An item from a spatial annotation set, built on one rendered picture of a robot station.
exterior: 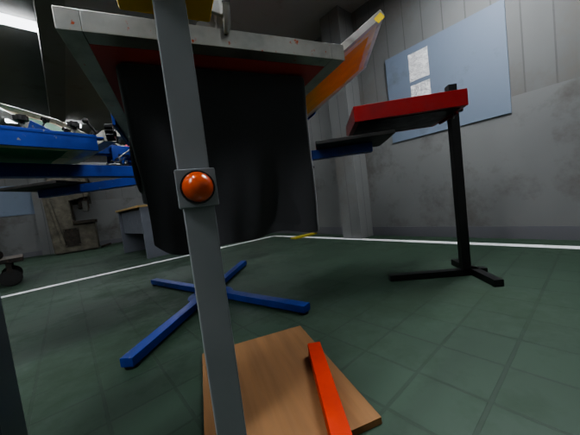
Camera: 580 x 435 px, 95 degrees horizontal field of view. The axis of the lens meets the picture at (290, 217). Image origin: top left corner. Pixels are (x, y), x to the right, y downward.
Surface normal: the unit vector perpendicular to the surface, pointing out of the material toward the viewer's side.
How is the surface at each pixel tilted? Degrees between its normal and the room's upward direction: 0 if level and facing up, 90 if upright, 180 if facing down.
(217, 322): 90
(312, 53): 90
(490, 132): 90
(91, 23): 90
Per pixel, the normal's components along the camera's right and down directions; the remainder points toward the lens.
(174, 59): 0.39, 0.01
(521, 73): -0.76, 0.14
